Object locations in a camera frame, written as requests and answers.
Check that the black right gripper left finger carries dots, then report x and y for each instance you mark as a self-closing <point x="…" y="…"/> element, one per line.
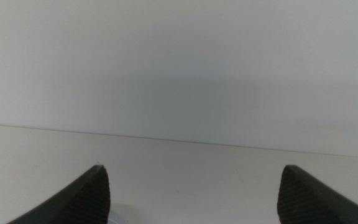
<point x="85" y="202"/>

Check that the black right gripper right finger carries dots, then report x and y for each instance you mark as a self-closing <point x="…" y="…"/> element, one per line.
<point x="306" y="202"/>

